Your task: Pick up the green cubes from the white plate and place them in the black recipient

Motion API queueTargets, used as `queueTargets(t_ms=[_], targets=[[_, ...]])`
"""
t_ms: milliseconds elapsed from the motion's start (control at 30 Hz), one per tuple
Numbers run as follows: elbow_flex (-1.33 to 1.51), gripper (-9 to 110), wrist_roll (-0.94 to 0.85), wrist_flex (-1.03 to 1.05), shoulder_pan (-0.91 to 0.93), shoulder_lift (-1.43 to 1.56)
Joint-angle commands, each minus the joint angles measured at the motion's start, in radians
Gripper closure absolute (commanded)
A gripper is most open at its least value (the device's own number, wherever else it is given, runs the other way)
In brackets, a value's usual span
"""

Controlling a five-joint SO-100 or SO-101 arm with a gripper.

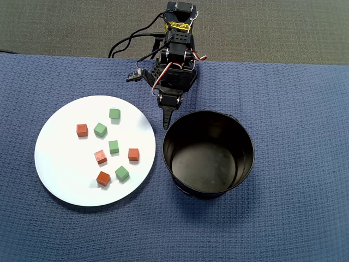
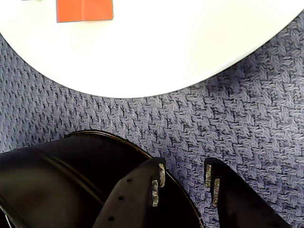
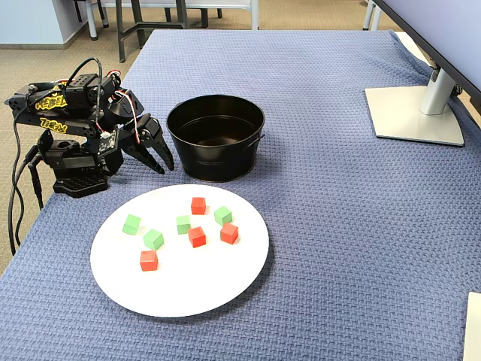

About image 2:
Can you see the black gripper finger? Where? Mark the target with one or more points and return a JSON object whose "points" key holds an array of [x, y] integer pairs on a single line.
{"points": [[237, 209], [133, 209]]}

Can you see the black metal bucket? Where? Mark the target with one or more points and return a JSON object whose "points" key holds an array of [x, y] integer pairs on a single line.
{"points": [[47, 178]]}

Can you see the red cube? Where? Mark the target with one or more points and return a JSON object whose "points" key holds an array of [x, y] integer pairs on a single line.
{"points": [[83, 10]]}

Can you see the white round plate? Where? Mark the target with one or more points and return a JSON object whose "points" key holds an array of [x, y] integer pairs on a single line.
{"points": [[142, 59]]}

